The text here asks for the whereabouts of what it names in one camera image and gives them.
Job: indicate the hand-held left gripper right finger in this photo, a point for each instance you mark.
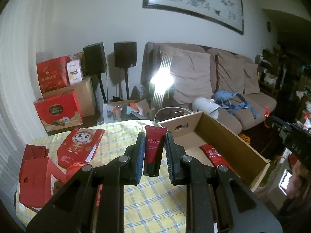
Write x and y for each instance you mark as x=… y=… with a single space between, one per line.
x=170 y=165

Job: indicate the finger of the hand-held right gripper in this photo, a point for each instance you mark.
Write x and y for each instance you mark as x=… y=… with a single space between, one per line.
x=274 y=123

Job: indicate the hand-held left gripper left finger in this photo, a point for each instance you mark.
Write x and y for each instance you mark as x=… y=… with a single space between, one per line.
x=139 y=165

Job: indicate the red cosmetic tube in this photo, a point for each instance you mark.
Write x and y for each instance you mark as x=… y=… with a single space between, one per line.
x=154 y=150

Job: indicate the long red foil packet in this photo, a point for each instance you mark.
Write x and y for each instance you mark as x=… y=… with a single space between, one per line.
x=215 y=154

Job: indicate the brown cardboard box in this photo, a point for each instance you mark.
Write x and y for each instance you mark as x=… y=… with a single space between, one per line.
x=218 y=136

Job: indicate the red cartoon gift bag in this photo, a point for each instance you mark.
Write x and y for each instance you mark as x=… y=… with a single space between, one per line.
x=77 y=148

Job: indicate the red plastic ribbon ball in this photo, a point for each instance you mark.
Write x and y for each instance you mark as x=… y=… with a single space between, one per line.
x=73 y=168

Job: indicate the red gift box white label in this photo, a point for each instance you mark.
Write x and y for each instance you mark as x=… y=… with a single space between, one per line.
x=36 y=187

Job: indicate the person's right hand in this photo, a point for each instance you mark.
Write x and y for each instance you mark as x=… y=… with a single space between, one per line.
x=295 y=179

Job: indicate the beige sofa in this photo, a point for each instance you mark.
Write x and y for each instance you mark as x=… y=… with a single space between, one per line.
x=255 y=104

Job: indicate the orange plastic crate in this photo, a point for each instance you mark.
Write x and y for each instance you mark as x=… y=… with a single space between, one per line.
x=245 y=138

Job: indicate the yellow plaid tablecloth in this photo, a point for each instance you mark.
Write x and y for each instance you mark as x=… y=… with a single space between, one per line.
x=116 y=136

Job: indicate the dark cluttered shelf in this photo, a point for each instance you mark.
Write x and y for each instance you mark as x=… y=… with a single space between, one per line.
x=286 y=77

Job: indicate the cluttered cardboard tray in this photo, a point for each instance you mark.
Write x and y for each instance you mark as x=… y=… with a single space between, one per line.
x=121 y=111

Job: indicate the medium beige cushion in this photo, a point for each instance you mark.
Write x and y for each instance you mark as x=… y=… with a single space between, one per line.
x=230 y=72

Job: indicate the white domed device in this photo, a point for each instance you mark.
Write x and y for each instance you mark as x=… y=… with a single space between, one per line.
x=203 y=105

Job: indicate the bright lamp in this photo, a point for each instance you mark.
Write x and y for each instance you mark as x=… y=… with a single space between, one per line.
x=161 y=82

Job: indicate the brown cardboard carton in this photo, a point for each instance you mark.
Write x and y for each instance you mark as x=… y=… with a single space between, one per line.
x=85 y=97

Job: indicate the large beige cushion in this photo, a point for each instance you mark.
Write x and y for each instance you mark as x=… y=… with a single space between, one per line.
x=189 y=75

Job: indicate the red chocolate box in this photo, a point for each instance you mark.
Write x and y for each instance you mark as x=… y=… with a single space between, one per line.
x=58 y=114

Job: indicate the black speaker on stand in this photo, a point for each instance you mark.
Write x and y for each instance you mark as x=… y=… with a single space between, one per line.
x=94 y=58
x=125 y=54

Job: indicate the small white carton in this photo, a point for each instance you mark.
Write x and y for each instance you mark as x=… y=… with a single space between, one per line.
x=74 y=72

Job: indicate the red patterned gift box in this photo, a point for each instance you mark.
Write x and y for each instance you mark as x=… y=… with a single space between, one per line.
x=52 y=74

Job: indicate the white curtain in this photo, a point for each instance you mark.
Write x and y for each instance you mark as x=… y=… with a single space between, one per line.
x=17 y=89

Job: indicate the framed ink painting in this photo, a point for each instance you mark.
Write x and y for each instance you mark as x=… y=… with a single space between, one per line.
x=194 y=0

